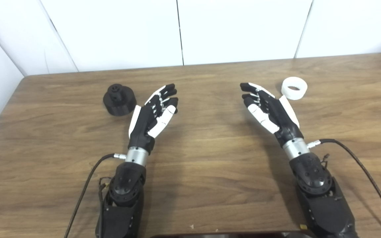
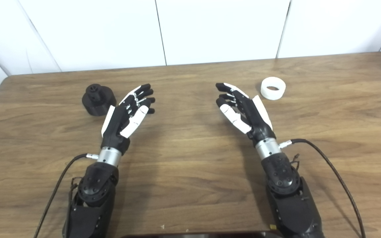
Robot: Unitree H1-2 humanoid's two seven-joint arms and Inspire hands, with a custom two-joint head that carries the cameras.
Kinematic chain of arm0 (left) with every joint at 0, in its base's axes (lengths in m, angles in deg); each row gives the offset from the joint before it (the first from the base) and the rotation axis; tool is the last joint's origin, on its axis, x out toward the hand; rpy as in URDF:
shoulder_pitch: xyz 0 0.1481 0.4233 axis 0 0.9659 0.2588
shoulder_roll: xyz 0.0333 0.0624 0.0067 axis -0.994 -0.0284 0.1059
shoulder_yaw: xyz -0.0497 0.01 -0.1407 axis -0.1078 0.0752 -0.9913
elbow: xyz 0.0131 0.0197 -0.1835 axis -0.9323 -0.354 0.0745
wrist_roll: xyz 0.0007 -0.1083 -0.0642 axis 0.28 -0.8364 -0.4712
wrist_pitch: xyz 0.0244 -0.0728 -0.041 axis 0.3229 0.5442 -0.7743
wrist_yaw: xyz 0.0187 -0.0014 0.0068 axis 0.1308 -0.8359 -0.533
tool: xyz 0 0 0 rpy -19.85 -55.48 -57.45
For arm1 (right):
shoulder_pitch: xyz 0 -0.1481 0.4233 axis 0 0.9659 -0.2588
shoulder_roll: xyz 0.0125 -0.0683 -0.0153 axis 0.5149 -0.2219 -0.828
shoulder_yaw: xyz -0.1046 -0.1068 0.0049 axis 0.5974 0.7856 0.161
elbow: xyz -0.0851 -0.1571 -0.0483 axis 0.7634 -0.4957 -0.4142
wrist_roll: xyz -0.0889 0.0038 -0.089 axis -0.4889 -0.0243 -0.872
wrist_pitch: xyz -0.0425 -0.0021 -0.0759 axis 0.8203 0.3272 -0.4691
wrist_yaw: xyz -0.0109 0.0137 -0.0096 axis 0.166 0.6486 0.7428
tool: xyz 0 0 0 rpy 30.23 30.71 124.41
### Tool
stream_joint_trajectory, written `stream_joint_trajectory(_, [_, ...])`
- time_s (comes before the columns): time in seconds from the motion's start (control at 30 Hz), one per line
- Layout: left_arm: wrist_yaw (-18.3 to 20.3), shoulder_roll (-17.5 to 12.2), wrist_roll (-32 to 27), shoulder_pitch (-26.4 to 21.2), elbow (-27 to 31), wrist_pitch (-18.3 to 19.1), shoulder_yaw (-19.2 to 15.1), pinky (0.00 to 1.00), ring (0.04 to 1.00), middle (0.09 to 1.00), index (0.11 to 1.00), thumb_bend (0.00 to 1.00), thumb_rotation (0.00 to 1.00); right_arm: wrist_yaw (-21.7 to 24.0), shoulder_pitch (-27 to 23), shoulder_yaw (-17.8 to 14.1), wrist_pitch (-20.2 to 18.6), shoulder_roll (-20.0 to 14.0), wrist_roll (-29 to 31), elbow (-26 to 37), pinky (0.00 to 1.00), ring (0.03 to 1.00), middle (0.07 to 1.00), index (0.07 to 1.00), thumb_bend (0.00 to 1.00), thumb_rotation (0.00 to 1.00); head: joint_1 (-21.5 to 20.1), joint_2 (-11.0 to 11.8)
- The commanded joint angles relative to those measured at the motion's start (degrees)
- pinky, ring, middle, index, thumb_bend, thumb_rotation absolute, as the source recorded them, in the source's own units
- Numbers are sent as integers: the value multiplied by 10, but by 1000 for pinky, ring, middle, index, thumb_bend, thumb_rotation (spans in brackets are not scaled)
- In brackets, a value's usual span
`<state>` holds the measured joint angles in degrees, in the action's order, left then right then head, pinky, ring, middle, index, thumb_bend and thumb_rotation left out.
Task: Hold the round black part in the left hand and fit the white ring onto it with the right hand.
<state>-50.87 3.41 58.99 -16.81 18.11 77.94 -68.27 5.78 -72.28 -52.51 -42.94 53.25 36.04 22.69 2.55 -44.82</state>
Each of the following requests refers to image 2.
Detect thin wrist wires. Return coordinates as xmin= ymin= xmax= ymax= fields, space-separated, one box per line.
xmin=69 ymin=177 xmax=82 ymax=199
xmin=291 ymin=154 xmax=302 ymax=171

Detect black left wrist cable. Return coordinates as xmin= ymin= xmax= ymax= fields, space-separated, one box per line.
xmin=33 ymin=153 xmax=99 ymax=238

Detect white toothed plastic ring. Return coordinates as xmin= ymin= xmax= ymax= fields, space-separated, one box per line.
xmin=261 ymin=77 xmax=286 ymax=100

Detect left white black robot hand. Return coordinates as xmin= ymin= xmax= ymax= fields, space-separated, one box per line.
xmin=101 ymin=83 xmax=156 ymax=155

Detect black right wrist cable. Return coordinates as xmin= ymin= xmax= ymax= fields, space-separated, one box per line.
xmin=278 ymin=139 xmax=366 ymax=238

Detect round black plastic part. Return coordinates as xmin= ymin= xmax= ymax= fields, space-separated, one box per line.
xmin=82 ymin=84 xmax=116 ymax=117

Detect thin right wrist wires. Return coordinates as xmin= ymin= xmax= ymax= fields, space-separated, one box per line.
xmin=291 ymin=154 xmax=302 ymax=171

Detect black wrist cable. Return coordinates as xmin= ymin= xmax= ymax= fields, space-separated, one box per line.
xmin=278 ymin=139 xmax=366 ymax=238
xmin=33 ymin=153 xmax=99 ymax=238

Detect thin left wrist wires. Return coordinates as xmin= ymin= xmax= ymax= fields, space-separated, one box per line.
xmin=69 ymin=177 xmax=82 ymax=199

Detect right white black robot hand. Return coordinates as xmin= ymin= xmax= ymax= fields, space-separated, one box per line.
xmin=215 ymin=83 xmax=276 ymax=143

